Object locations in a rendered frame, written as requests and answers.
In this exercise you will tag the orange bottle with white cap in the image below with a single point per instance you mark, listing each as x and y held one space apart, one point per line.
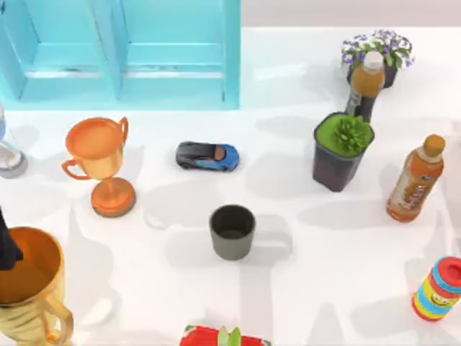
365 81

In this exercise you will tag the black pot with green plant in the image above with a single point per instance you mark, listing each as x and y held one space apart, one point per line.
338 158

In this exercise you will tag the orange trophy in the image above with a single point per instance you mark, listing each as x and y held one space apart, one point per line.
97 151

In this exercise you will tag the light blue rack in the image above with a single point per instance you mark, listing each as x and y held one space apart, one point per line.
173 54

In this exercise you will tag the red pot with green plant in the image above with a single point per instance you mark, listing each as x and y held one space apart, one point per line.
216 337

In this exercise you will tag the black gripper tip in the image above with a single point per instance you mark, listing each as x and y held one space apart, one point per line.
8 245

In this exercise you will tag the gold trophy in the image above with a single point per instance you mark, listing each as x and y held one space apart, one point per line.
32 288

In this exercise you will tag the clear bottle with grey base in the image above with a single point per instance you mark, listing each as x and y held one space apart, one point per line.
9 158

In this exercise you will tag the dark grey cup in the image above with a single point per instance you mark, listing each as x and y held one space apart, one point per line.
232 234

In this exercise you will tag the blue and black toy car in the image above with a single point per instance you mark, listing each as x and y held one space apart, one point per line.
209 155

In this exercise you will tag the stack of coloured rings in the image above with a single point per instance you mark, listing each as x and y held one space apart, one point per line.
437 288

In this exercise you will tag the purple flower plant pot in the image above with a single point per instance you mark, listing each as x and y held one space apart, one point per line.
390 48

